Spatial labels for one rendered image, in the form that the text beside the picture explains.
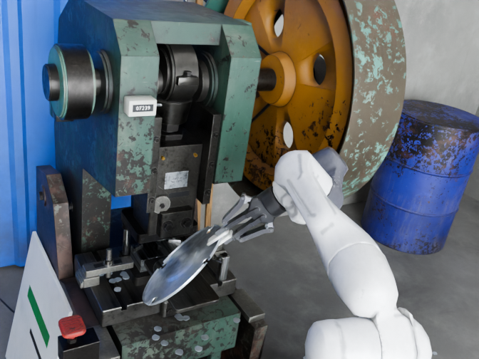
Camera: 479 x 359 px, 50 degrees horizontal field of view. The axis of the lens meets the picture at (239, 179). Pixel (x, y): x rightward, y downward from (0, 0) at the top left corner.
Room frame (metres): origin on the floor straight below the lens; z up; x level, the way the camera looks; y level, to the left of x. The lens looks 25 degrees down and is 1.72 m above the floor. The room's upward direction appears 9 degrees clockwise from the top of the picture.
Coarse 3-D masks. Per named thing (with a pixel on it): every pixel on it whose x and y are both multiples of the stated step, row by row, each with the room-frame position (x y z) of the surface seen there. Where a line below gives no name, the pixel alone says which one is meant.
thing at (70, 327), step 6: (66, 318) 1.04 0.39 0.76; (72, 318) 1.04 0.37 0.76; (78, 318) 1.04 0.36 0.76; (60, 324) 1.01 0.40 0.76; (66, 324) 1.01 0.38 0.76; (72, 324) 1.02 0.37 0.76; (78, 324) 1.02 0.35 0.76; (84, 324) 1.03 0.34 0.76; (60, 330) 1.00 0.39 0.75; (66, 330) 0.99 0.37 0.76; (72, 330) 1.00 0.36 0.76; (78, 330) 1.00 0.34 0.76; (84, 330) 1.01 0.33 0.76; (66, 336) 0.98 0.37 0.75; (72, 336) 0.99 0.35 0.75
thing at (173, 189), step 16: (160, 144) 1.32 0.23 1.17; (176, 144) 1.33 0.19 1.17; (192, 144) 1.35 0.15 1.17; (160, 160) 1.29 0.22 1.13; (176, 160) 1.32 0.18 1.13; (192, 160) 1.35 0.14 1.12; (160, 176) 1.30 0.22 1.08; (176, 176) 1.32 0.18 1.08; (192, 176) 1.35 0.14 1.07; (160, 192) 1.30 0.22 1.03; (176, 192) 1.33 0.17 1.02; (192, 192) 1.36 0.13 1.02; (160, 208) 1.29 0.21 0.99; (176, 208) 1.32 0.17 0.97; (192, 208) 1.36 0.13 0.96; (144, 224) 1.31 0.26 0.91; (160, 224) 1.28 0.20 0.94; (176, 224) 1.30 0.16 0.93; (192, 224) 1.37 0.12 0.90
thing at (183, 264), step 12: (204, 228) 1.31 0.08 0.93; (216, 228) 1.26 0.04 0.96; (192, 240) 1.30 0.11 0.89; (204, 240) 1.24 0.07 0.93; (180, 252) 1.27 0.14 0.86; (192, 252) 1.20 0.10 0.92; (204, 252) 1.16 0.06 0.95; (168, 264) 1.25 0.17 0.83; (180, 264) 1.17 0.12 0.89; (192, 264) 1.13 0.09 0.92; (204, 264) 1.08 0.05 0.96; (156, 276) 1.22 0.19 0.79; (168, 276) 1.15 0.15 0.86; (180, 276) 1.11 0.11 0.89; (192, 276) 1.06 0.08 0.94; (156, 288) 1.14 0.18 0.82; (168, 288) 1.09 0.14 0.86; (180, 288) 1.04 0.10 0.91; (144, 300) 1.12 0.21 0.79; (156, 300) 1.07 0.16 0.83
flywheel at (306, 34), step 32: (256, 0) 1.76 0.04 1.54; (288, 0) 1.62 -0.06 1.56; (320, 0) 1.45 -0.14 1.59; (256, 32) 1.74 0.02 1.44; (288, 32) 1.60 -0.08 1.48; (320, 32) 1.48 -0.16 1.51; (288, 64) 1.55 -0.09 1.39; (320, 64) 1.63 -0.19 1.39; (352, 64) 1.31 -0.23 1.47; (256, 96) 1.69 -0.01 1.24; (288, 96) 1.53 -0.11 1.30; (320, 96) 1.44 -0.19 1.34; (256, 128) 1.67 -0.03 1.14; (320, 128) 1.41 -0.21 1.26; (256, 160) 1.62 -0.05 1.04
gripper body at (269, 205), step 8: (264, 192) 1.16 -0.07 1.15; (272, 192) 1.15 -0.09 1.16; (256, 200) 1.16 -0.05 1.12; (264, 200) 1.14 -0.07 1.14; (272, 200) 1.13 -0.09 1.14; (248, 208) 1.16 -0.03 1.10; (264, 208) 1.16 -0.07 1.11; (272, 208) 1.13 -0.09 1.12; (280, 208) 1.13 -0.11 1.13; (256, 216) 1.16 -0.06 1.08; (272, 216) 1.16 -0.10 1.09
